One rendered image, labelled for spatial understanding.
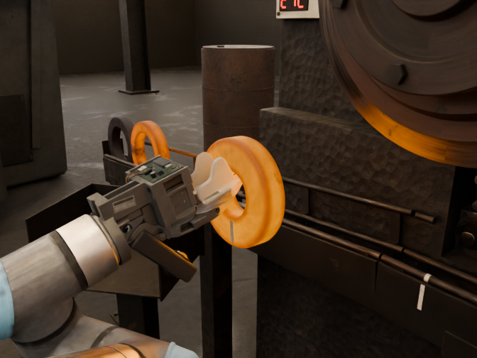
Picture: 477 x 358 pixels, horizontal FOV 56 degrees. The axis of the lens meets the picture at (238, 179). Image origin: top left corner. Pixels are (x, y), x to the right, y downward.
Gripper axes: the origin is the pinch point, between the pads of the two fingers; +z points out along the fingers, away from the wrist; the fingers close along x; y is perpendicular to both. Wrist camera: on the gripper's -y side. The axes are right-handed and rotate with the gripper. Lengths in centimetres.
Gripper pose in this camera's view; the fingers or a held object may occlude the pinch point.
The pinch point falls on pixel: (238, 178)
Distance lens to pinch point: 63.2
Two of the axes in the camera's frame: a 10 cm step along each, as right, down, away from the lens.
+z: 7.6, -4.5, 4.8
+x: -6.1, -2.4, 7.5
